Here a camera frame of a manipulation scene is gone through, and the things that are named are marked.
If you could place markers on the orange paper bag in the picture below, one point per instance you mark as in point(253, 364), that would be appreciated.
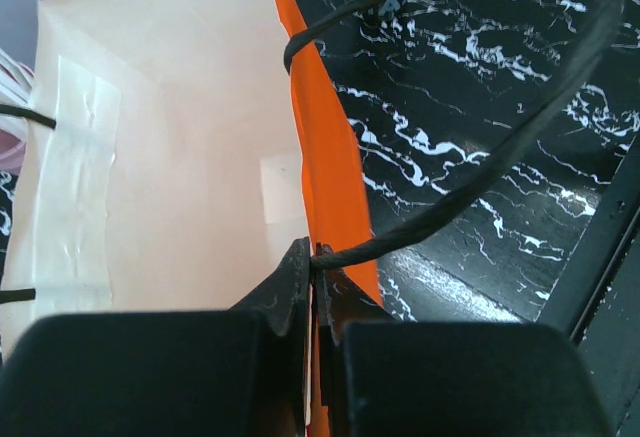
point(180, 162)

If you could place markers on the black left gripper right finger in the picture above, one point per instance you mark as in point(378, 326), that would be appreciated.
point(374, 375)

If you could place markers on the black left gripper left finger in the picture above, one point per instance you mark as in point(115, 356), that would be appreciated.
point(234, 372)

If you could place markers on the pink straw holder cup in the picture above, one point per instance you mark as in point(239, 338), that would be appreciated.
point(12, 152)

